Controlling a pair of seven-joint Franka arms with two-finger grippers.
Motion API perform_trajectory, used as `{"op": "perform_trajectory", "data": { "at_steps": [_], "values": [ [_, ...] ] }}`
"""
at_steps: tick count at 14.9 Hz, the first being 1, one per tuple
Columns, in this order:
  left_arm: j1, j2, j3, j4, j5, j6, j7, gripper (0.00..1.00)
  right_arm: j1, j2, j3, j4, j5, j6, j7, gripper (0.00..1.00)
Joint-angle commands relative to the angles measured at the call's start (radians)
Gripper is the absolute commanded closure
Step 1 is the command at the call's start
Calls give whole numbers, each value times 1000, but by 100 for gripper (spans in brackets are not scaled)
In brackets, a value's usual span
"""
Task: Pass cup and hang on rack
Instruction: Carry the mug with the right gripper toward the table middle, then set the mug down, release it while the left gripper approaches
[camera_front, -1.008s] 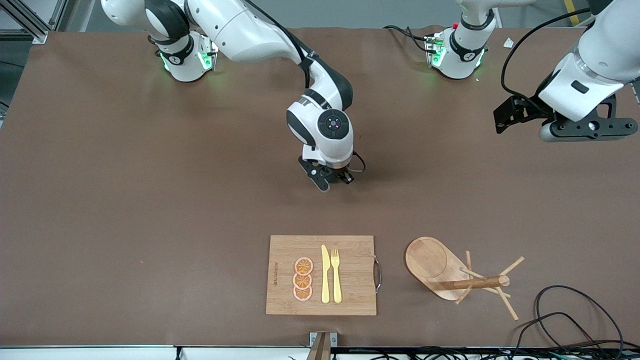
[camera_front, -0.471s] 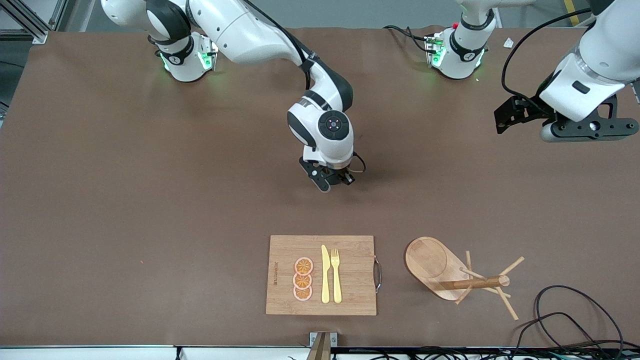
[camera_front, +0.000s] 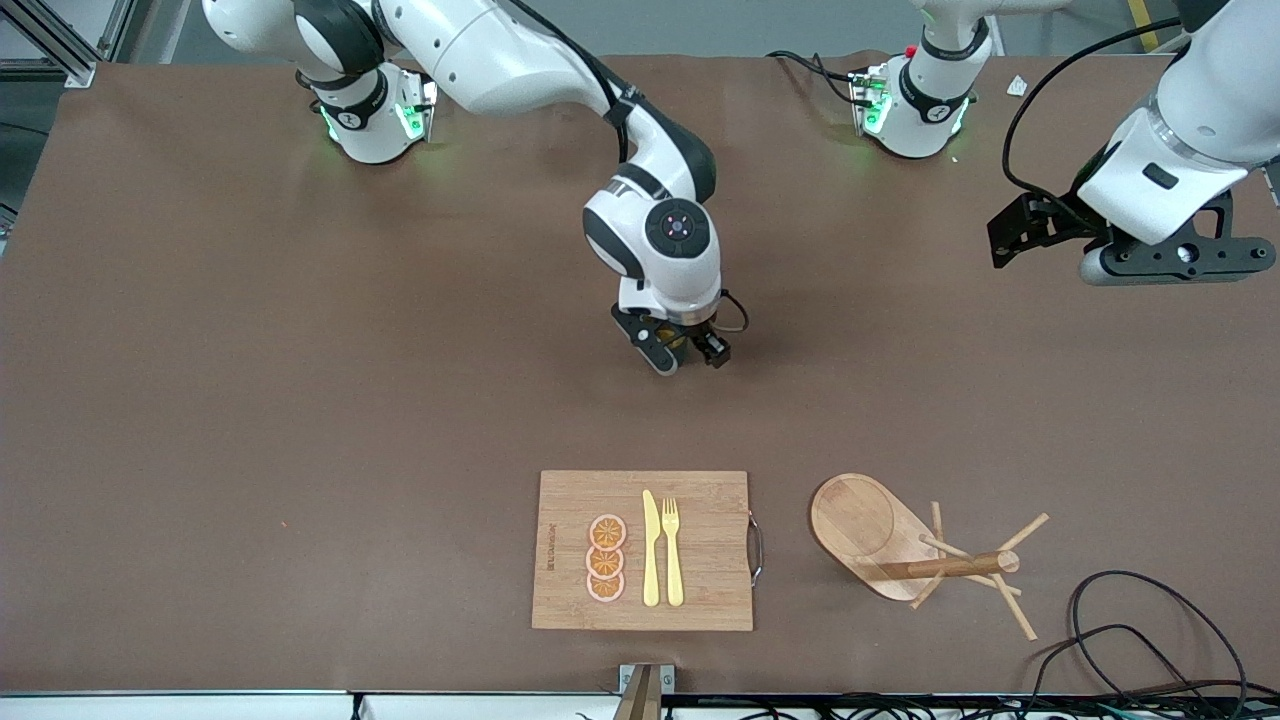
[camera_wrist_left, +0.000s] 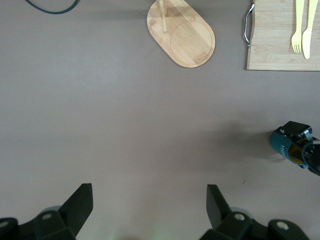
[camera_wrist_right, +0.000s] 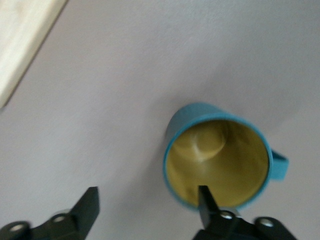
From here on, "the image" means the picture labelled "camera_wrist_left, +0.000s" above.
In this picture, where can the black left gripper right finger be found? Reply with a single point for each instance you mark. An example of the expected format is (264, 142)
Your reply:
(220, 215)

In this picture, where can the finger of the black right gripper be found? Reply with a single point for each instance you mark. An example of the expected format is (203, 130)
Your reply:
(298, 130)
(313, 157)

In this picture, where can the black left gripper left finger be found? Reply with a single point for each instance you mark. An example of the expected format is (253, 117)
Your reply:
(75, 212)

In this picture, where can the dark teal mug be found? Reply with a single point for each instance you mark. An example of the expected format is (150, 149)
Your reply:
(277, 143)

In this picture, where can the wooden mug rack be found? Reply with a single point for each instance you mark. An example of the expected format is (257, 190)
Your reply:
(192, 42)

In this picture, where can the yellow plastic knife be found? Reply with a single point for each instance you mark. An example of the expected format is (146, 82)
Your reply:
(306, 42)

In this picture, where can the yellow plastic fork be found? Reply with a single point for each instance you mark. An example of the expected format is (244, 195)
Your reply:
(297, 40)

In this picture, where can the wooden cutting board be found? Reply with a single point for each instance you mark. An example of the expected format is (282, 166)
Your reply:
(272, 37)

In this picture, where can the brown table mat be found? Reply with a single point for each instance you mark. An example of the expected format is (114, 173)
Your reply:
(125, 112)

